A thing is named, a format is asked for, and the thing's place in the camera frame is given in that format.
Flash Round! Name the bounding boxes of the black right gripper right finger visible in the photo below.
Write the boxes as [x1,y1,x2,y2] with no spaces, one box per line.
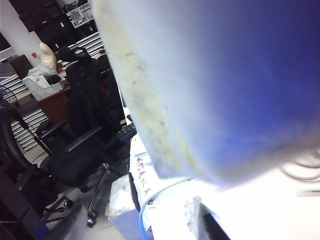
[198,199,238,240]

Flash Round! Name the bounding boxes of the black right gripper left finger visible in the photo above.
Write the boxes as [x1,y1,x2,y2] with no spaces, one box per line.
[43,204,88,240]

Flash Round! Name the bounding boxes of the white cloth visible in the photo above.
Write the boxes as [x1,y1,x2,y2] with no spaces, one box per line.
[91,0,320,189]

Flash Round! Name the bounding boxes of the clear crumpled plastic bag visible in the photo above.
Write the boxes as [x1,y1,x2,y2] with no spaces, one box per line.
[104,174,141,218]

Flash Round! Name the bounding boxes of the white printed plastic bag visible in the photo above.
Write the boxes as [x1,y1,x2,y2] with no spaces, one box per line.
[128,129,216,240]

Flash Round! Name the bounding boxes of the black remote keypad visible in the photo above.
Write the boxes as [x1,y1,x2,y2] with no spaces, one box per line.
[116,123,138,141]

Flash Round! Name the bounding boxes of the black mesh office chair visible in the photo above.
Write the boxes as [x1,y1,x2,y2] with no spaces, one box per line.
[37,46,137,227]

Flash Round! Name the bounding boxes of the brown wooden desk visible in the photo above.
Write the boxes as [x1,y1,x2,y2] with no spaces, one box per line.
[37,68,111,125]

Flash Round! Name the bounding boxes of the white patterned cardboard box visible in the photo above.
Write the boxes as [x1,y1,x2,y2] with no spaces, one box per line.
[22,63,63,101]

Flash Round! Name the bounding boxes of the black standing fan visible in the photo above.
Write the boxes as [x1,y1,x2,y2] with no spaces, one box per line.
[0,83,55,176]

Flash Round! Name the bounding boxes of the dark laptop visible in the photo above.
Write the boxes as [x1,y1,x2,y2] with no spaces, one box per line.
[9,54,34,80]

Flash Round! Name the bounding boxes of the beige mannequin figure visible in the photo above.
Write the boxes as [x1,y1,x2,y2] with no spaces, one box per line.
[38,41,58,71]

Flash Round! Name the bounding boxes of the black equipment cabinets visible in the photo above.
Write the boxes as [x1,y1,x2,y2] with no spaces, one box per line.
[9,0,98,48]

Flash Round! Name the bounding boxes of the coiled white cable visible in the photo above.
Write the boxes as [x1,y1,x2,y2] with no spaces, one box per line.
[279,147,320,182]

